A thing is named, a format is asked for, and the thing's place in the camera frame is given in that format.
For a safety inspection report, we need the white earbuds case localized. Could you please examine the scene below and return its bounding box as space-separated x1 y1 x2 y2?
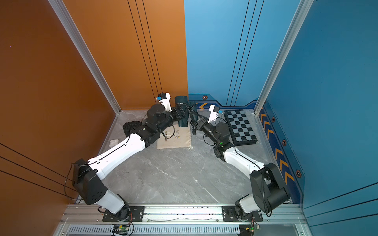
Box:
109 139 119 148

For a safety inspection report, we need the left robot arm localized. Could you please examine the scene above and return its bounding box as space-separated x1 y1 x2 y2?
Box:
72 103 189 221

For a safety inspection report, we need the right green circuit board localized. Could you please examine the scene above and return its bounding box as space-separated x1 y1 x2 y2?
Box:
237 224 260 236

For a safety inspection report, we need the black drawstring pouch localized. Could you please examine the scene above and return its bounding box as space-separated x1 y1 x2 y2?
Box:
122 121 142 137

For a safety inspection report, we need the green circuit board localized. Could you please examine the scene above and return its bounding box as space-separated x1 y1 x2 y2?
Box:
237 224 260 236
111 225 131 236

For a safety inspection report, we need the black hair dryer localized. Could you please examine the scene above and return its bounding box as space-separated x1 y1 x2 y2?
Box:
175 95 198 127

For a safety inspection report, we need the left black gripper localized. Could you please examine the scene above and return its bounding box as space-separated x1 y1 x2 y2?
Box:
155 102 187 135

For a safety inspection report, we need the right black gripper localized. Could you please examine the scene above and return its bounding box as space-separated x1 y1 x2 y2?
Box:
191 112 221 147

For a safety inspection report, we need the folded checkered chess board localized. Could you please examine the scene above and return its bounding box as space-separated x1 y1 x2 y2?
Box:
224 110 258 146

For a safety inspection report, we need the left green circuit board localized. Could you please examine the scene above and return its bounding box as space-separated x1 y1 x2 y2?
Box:
111 225 131 236

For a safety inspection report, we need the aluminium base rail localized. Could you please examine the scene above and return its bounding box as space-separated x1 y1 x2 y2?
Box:
54 204 312 236

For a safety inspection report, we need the beige printed drawstring pouch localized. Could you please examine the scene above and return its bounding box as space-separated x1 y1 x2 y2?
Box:
157 124 192 149

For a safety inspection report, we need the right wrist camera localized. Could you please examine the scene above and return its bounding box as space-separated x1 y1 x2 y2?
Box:
208 104 220 123

